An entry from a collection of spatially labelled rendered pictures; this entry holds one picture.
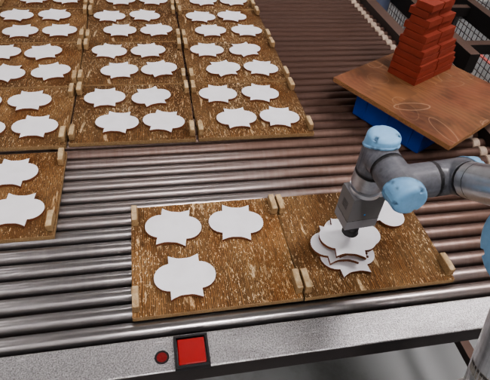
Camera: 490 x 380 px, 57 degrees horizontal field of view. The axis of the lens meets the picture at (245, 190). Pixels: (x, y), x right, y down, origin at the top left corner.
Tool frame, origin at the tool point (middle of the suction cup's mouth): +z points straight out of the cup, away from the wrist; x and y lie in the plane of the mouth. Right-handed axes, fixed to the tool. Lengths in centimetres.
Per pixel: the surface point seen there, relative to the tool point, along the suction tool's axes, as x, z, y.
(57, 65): -108, 6, 76
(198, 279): 2.7, 6.3, 40.2
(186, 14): -151, 6, 18
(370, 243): 3.1, 2.3, -5.1
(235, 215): -16.6, 6.3, 26.2
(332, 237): -0.8, 2.3, 4.0
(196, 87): -86, 7, 25
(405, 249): 3.3, 7.3, -17.2
